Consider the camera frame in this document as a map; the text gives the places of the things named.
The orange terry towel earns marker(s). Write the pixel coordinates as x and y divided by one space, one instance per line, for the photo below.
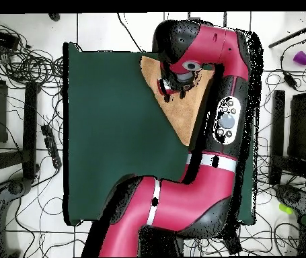
179 118

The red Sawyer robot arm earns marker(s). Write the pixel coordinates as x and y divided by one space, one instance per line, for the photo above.
182 201

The dark green table cloth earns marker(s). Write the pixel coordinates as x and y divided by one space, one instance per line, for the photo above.
109 121

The black upright bar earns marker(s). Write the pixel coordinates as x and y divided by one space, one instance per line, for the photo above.
30 129
278 129

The black power adapter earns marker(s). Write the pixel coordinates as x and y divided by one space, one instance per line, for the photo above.
289 80

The black tripod pole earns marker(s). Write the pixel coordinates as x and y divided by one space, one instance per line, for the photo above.
289 36

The purple cup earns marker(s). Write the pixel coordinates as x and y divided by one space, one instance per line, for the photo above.
301 58

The black power strip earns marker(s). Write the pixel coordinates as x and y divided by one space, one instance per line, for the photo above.
51 146

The dark rounded object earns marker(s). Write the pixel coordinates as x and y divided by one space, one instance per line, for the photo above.
54 16

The dark grey stand foot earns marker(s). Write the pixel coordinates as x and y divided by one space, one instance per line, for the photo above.
15 186
295 197

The yellow-green small object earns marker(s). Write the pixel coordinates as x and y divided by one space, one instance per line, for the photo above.
285 208

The black rectangular block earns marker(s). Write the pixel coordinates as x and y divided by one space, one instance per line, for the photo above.
233 242

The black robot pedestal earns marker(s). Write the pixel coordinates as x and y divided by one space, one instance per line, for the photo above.
158 242

